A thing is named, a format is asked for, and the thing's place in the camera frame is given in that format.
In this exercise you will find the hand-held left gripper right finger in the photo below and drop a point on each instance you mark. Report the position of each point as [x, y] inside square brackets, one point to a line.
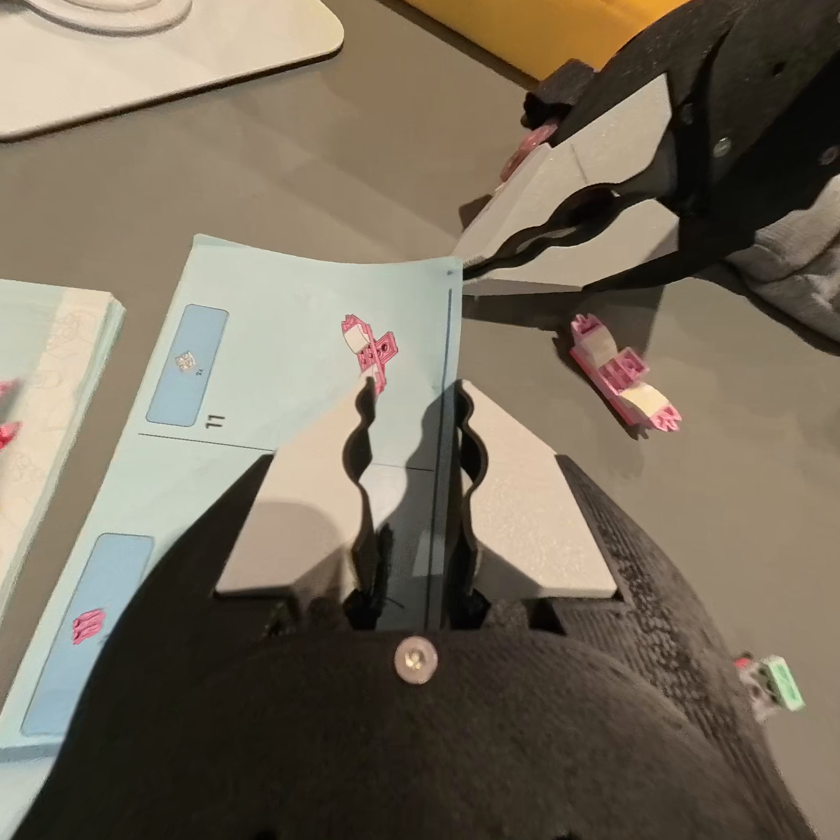
[538, 518]

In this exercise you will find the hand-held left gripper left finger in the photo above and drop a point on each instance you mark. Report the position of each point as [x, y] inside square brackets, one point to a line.
[289, 518]

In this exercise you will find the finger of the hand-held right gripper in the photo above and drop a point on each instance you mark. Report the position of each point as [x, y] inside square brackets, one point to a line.
[604, 253]
[590, 151]

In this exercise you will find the pink brick assembly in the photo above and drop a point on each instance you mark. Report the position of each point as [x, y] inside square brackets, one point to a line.
[623, 374]

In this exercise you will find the person's right forearm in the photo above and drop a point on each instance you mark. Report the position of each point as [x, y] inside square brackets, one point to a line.
[787, 256]

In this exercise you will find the small pink brick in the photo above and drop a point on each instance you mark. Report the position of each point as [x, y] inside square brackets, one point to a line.
[525, 154]

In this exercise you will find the shallow yellow plastic bin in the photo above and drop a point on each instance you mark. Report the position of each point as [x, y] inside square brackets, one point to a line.
[525, 26]

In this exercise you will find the open pale blue instruction booklet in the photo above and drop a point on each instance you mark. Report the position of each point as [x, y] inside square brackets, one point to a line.
[275, 328]

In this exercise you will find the winged grey mint brick assembly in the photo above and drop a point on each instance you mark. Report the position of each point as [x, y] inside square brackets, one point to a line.
[771, 686]

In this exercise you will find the wooden top white stand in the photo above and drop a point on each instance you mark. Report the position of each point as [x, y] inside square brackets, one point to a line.
[197, 65]

